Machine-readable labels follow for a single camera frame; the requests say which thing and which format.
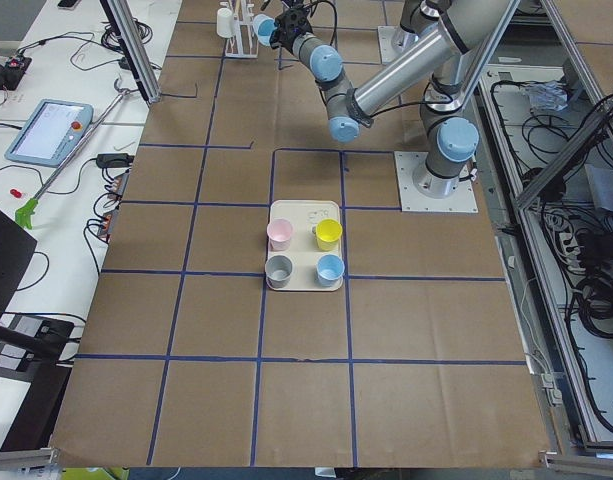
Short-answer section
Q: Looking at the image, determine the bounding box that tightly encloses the cream serving tray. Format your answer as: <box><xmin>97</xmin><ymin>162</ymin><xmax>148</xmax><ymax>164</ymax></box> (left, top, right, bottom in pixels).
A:
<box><xmin>266</xmin><ymin>200</ymin><xmax>344</xmax><ymax>291</ymax></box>

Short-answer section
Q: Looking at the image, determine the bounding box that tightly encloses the yellow plastic cup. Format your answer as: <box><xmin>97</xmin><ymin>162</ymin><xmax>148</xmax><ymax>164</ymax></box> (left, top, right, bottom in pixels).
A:
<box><xmin>313</xmin><ymin>218</ymin><xmax>343</xmax><ymax>251</ymax></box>

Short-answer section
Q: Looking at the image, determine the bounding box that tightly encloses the black power adapter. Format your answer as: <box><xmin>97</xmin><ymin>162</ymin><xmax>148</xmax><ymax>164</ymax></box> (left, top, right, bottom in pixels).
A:
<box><xmin>95</xmin><ymin>153</ymin><xmax>134</xmax><ymax>169</ymax></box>

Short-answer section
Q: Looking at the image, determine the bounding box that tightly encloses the aluminium frame post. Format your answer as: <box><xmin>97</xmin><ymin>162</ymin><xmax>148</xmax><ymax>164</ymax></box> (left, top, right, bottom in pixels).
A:
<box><xmin>100</xmin><ymin>0</ymin><xmax>161</xmax><ymax>105</ymax></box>

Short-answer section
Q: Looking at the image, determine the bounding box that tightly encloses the light blue cup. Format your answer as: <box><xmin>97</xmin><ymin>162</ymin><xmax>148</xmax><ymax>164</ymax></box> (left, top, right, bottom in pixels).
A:
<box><xmin>252</xmin><ymin>14</ymin><xmax>276</xmax><ymax>46</ymax></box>
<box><xmin>316</xmin><ymin>254</ymin><xmax>345</xmax><ymax>287</ymax></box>

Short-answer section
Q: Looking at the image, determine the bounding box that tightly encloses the pink plastic cup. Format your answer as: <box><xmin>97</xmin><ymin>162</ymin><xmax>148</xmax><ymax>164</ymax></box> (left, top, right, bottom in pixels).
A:
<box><xmin>266</xmin><ymin>218</ymin><xmax>293</xmax><ymax>251</ymax></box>

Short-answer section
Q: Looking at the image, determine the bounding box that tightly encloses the light blue cup back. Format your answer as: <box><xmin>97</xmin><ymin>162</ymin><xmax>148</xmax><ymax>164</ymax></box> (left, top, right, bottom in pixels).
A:
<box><xmin>252</xmin><ymin>14</ymin><xmax>276</xmax><ymax>46</ymax></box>

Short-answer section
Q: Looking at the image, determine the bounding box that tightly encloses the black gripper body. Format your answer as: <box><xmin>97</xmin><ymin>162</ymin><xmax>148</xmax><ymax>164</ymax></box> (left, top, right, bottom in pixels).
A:
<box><xmin>275</xmin><ymin>10</ymin><xmax>309</xmax><ymax>49</ymax></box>

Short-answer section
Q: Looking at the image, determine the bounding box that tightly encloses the grey plastic cup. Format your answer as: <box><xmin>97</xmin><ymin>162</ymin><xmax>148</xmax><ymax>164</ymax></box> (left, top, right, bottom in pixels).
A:
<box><xmin>265</xmin><ymin>255</ymin><xmax>293</xmax><ymax>290</ymax></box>

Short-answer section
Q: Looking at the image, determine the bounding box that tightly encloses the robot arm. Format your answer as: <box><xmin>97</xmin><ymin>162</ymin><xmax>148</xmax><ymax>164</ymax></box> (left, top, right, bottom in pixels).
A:
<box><xmin>391</xmin><ymin>0</ymin><xmax>439</xmax><ymax>58</ymax></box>
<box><xmin>256</xmin><ymin>1</ymin><xmax>506</xmax><ymax>199</ymax></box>

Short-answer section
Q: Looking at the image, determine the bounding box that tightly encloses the white wire cup rack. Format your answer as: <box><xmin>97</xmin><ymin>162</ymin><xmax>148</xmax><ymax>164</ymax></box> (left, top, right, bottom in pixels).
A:
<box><xmin>217</xmin><ymin>0</ymin><xmax>258</xmax><ymax>59</ymax></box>

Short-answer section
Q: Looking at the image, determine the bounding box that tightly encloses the black monitor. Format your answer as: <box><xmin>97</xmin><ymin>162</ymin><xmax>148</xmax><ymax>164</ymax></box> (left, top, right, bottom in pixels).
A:
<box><xmin>0</xmin><ymin>210</ymin><xmax>37</xmax><ymax>318</ymax></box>

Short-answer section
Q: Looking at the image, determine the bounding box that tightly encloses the reacher grabber tool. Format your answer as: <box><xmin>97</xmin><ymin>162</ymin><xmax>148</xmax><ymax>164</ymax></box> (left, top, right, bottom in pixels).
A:
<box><xmin>15</xmin><ymin>80</ymin><xmax>137</xmax><ymax>230</ymax></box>

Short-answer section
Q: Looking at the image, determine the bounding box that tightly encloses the white plastic cup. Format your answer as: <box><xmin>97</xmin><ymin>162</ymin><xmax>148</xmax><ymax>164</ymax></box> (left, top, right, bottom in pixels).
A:
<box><xmin>216</xmin><ymin>7</ymin><xmax>235</xmax><ymax>39</ymax></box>

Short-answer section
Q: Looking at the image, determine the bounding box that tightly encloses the teach pendant tablet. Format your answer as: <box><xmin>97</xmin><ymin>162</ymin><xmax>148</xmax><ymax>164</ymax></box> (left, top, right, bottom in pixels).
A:
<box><xmin>4</xmin><ymin>99</ymin><xmax>94</xmax><ymax>167</ymax></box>

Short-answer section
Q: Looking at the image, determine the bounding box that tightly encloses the light blue cup front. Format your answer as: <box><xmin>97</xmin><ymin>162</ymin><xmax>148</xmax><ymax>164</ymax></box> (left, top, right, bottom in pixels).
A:
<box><xmin>316</xmin><ymin>254</ymin><xmax>345</xmax><ymax>287</ymax></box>

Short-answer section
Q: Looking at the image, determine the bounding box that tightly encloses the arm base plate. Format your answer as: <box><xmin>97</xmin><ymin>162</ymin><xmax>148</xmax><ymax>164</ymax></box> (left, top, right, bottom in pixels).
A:
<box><xmin>394</xmin><ymin>151</ymin><xmax>478</xmax><ymax>214</ymax></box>
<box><xmin>377</xmin><ymin>26</ymin><xmax>408</xmax><ymax>65</ymax></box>

